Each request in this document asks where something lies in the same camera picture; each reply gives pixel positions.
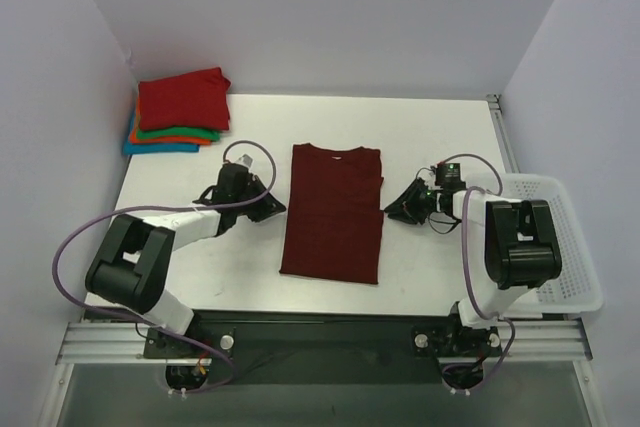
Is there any aluminium front rail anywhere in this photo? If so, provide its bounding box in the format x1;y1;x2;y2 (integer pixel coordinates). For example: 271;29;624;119
57;319;593;365

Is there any white perforated plastic basket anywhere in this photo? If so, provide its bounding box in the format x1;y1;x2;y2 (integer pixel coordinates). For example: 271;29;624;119
468;174;603;316

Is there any folded blue t-shirt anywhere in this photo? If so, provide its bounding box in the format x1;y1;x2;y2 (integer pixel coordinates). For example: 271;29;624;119
122;119;200;156

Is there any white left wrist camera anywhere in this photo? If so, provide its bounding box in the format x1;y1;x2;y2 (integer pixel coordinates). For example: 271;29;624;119
237;154;253;169

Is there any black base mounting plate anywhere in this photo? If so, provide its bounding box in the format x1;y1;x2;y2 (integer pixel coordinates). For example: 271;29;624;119
143;310;506;387

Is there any aluminium rail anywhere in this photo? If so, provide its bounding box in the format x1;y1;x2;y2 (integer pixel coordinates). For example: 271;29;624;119
486;94;520;173
57;319;593;365

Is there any folded green t-shirt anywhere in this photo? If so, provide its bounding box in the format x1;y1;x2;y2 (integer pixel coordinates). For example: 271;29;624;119
135;101;222;143

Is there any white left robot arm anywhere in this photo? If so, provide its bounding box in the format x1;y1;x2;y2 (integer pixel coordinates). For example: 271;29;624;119
85;161;286;359

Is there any aluminium right side rail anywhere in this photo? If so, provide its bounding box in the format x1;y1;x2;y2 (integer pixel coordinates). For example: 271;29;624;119
486;94;520;173

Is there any folded orange t-shirt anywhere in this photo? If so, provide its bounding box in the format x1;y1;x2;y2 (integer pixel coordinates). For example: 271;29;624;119
128;114;216;147

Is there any dark red t-shirt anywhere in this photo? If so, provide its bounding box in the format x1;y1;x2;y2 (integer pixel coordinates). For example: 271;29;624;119
280;143;384;285

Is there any folded red t-shirt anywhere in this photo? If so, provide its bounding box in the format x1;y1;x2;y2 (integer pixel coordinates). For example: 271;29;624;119
138;67;231;131

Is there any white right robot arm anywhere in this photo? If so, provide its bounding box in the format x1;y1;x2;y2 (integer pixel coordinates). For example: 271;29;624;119
384;154;562;355

